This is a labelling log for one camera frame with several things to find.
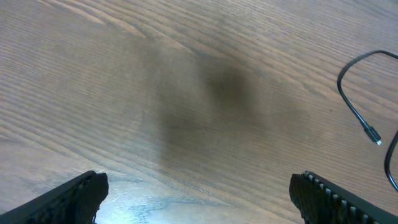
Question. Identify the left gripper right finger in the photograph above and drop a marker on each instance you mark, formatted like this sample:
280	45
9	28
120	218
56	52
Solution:
323	202

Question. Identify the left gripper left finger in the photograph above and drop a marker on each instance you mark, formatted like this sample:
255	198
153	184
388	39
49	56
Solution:
74	202

